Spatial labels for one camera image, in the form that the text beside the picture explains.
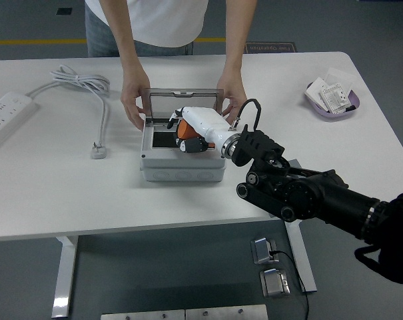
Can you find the person's left hand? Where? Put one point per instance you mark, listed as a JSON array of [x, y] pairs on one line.
[[234, 93]]

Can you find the small black part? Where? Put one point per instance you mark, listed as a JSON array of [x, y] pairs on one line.
[[351, 108]]

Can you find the printed socket package card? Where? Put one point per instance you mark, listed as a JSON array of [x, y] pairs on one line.
[[334, 98]]

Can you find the purple plastic tray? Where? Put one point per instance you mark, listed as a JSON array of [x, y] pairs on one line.
[[352, 96]]

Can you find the grey metal plate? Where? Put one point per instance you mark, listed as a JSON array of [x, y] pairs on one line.
[[141, 315], [224, 313]]

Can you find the grey plastic box base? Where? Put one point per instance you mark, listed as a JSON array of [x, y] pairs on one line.
[[184, 175]]

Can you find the grey box cover frame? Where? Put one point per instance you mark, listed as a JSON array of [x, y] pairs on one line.
[[182, 159]]

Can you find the white power strip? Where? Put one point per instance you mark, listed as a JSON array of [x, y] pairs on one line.
[[4, 113]]

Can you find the orange cylindrical battery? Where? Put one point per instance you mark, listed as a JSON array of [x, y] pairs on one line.
[[186, 130]]

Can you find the white square switch plate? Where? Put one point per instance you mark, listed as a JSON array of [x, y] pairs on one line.
[[314, 91]]

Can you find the dark floor sign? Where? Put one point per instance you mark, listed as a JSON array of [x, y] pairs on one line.
[[269, 48]]

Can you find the clear plastic bag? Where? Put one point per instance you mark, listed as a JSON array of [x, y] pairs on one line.
[[341, 76]]

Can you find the metal floor socket box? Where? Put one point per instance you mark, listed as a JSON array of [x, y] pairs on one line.
[[274, 283], [262, 250]]

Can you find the person's right hand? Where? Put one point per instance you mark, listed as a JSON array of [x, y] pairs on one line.
[[131, 93]]

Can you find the white power plug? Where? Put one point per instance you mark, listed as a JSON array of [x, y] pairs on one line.
[[99, 153]]

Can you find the person's torso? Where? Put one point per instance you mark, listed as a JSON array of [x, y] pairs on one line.
[[154, 20]]

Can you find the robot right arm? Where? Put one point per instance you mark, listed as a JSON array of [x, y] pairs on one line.
[[321, 196]]

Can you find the black floor hatch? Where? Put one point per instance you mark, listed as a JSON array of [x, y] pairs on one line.
[[64, 11]]

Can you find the person's right forearm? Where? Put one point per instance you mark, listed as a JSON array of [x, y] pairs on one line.
[[128, 43]]

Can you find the grey cube holder block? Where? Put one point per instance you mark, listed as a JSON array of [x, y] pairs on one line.
[[293, 163]]

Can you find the white table leg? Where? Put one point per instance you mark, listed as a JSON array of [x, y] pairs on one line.
[[302, 260], [63, 283]]

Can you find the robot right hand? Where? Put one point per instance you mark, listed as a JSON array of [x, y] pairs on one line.
[[204, 120]]

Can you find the person's left forearm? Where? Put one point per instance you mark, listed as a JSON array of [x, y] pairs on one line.
[[238, 33]]

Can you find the transparent hinged box lid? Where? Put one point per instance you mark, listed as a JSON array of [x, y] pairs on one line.
[[164, 100]]

